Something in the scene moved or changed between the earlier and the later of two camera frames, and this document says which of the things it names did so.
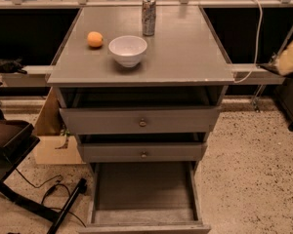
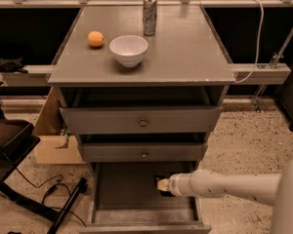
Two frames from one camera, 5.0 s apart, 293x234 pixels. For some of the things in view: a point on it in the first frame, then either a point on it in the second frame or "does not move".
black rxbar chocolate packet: [272, 69] → [157, 177]
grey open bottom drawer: [145, 198] does not move
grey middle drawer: [142, 152] does not move
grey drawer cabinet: [143, 128] does not move
